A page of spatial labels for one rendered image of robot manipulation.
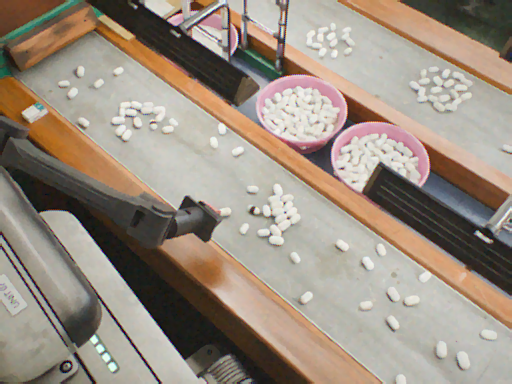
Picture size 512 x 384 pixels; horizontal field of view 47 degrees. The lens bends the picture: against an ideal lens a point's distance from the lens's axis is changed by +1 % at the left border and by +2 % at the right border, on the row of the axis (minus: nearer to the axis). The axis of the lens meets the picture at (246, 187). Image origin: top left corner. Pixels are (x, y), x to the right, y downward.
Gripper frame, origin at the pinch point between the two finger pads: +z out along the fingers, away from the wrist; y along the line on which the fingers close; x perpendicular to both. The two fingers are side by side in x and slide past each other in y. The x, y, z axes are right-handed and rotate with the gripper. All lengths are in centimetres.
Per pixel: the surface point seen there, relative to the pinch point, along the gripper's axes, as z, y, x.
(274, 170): 28.1, 3.8, -7.4
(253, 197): 19.8, 2.0, -0.6
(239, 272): 2.8, -11.3, 10.1
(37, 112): 0, 65, 11
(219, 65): -0.8, 16.8, -30.2
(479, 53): 86, -14, -59
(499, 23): 229, 13, -77
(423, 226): -0.8, -40.6, -26.3
